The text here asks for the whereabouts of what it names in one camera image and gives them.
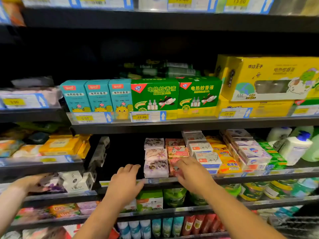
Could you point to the person's right forearm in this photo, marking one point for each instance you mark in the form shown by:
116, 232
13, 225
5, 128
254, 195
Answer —
234, 216

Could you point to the stack of white orange soap boxes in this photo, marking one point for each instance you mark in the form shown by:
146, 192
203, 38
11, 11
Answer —
204, 157

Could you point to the large yellow box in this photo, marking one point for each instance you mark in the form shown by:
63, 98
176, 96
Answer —
269, 77

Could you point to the green box mosquito print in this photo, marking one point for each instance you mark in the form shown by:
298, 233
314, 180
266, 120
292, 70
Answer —
154, 94
199, 92

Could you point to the green white carton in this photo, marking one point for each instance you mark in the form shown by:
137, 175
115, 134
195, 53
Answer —
149, 201
130, 205

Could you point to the teal box pink flower print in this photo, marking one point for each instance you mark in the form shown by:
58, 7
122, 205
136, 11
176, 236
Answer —
74, 97
99, 96

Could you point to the orange white packet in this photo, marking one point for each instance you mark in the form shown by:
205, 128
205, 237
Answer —
10, 146

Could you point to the red white packet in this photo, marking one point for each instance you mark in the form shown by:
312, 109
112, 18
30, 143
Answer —
72, 230

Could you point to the stack of green soap boxes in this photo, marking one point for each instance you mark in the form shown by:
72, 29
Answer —
275, 157

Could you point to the stack of pink soap boxes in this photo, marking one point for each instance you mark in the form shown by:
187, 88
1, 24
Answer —
177, 150

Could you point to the pile of colourful packets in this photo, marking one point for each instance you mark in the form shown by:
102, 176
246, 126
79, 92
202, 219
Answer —
35, 233

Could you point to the row of blue white tubes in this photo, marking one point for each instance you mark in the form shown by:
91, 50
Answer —
144, 229

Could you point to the row of pink orange packets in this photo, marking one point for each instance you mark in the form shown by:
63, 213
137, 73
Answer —
65, 209

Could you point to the row of dark green packs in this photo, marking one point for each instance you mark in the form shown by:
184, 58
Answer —
159, 69

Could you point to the row of red tubes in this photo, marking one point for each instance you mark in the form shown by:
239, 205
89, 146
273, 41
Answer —
204, 224

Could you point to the stack of floral soap boxes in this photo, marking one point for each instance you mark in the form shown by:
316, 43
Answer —
156, 169

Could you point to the flat yellow box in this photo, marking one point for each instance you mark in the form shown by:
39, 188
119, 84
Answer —
259, 108

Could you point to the another person's forearm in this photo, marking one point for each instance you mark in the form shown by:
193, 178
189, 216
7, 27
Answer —
9, 209

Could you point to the white hand sanitizer bottle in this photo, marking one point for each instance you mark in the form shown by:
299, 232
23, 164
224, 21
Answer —
278, 134
295, 149

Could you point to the stack of yellow soap boxes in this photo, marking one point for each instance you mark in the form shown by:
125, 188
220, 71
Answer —
227, 166

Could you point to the teal packets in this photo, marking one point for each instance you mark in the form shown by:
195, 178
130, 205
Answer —
281, 212

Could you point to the stack of white plastic packs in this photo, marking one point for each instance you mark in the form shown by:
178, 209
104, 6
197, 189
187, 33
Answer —
35, 89

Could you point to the white blue price tag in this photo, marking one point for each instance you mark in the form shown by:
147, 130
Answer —
304, 111
246, 4
74, 2
94, 118
179, 3
25, 101
149, 117
234, 113

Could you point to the person's right hand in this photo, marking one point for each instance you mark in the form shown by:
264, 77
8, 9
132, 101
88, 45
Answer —
193, 174

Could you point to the dark green packets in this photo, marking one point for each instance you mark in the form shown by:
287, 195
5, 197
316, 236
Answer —
42, 128

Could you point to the stack of white purple soap boxes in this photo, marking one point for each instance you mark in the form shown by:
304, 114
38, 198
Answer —
251, 154

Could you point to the person's left forearm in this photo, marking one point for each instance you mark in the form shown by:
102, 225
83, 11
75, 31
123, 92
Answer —
97, 222

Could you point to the stack of yellow soap cartons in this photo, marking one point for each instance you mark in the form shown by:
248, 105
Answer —
60, 145

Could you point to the teal box yellow cartoon print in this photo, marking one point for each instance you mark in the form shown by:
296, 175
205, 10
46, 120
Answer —
121, 99

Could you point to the white blue price strip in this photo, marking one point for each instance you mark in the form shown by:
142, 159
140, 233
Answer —
50, 159

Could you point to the person's left hand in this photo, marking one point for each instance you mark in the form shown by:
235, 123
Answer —
124, 185

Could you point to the white printed small cartons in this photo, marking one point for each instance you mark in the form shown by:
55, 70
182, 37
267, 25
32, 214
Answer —
74, 180

